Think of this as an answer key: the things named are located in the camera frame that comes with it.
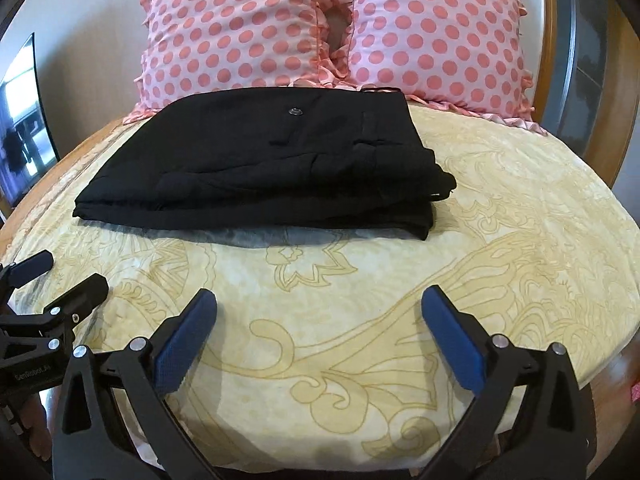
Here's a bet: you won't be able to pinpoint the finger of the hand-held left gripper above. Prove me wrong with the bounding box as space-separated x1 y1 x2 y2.
0 250 54 291
30 274 110 347

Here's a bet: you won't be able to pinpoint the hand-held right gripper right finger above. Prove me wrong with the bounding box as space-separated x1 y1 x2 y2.
415 285 596 480

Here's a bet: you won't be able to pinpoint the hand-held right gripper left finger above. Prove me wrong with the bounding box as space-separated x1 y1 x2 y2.
52 287 221 480

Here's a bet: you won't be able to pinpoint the black pants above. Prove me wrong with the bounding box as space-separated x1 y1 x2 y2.
72 86 457 241

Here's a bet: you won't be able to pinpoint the yellow patterned bedspread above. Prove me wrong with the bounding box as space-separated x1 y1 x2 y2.
0 95 640 473

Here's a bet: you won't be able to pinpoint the flat screen television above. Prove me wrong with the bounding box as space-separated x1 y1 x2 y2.
0 32 62 201

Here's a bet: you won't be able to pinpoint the pink polka dot pillow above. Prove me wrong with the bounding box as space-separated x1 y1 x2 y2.
345 0 548 136
122 0 353 126

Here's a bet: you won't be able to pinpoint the wooden headboard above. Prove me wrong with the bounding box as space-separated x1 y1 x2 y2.
495 0 640 201

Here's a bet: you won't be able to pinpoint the grey wardrobe door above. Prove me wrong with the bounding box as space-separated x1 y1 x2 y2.
555 0 640 126

